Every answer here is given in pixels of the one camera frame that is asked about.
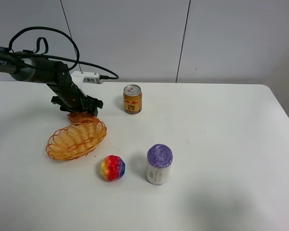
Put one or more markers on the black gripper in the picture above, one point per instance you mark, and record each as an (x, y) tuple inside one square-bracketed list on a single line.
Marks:
[(69, 97)]

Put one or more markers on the orange waffle bread piece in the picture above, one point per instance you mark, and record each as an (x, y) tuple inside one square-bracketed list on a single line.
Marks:
[(82, 117)]

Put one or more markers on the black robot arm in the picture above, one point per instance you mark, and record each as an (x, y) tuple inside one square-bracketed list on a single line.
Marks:
[(31, 69)]

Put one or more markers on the orange wicker basket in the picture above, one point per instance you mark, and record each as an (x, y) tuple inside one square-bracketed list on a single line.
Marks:
[(76, 140)]

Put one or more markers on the gold energy drink can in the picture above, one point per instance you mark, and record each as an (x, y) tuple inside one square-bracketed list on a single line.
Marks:
[(132, 98)]

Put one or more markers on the rainbow coloured ball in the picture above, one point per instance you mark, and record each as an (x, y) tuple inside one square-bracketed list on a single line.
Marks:
[(112, 168)]

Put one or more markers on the purple garbage bag roll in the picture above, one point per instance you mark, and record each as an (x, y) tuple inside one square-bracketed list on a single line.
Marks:
[(159, 161)]

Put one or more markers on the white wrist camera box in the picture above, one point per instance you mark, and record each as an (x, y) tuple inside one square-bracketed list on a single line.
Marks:
[(79, 78)]

